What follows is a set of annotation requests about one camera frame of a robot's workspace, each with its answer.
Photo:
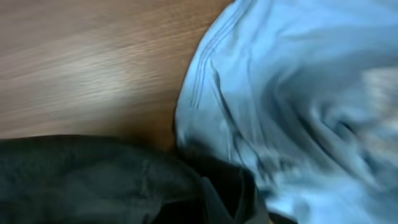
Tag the light blue t-shirt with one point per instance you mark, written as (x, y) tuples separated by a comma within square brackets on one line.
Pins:
[(303, 93)]

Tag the dark green t-shirt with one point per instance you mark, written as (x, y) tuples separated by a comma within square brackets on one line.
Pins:
[(87, 179)]

